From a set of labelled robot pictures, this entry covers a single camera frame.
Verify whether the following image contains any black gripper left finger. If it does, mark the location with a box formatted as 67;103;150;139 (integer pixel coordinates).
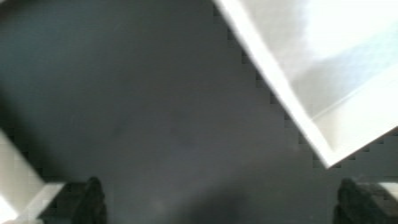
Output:
38;177;106;224

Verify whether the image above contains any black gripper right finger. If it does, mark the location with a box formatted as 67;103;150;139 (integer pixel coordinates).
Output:
332;178;398;224

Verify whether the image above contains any white front drawer box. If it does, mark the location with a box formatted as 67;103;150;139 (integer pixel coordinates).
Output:
213;0;398;167

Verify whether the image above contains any white drawer box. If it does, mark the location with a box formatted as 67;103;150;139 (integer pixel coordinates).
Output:
0;131;63;224
213;0;398;167

